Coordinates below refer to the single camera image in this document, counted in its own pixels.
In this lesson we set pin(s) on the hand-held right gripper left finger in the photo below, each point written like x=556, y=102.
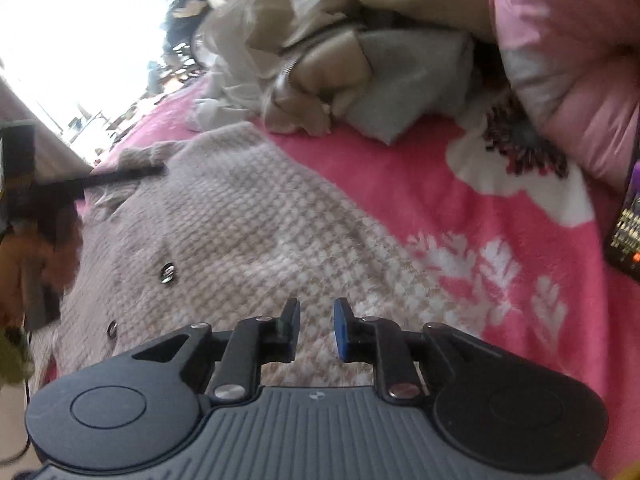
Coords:
x=292, y=325

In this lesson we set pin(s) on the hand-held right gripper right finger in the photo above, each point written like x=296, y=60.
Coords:
x=342, y=327

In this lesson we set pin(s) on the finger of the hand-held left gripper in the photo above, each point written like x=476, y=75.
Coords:
x=125, y=176

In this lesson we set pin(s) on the beige houndstooth knit cardigan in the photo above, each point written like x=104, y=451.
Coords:
x=240, y=220

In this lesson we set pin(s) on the pile of beige grey clothes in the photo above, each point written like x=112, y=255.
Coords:
x=415, y=85

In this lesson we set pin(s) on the person's left hand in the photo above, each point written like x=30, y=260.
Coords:
x=25, y=260

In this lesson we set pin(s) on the brown curtain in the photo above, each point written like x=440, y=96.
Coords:
x=55, y=152

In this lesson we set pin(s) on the pink floral blanket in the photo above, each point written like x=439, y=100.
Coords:
x=400, y=190

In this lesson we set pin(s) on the black wheelchair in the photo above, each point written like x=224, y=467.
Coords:
x=177, y=25

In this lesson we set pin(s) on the yellow-green cloth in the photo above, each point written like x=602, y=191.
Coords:
x=12, y=355

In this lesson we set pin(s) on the beige zip garment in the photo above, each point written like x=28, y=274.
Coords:
x=330, y=70

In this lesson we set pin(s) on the cream jacket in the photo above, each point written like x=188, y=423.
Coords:
x=325, y=5

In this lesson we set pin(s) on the black phone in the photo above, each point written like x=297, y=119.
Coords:
x=625, y=240

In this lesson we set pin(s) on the pink quilted pillow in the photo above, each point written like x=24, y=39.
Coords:
x=565, y=35

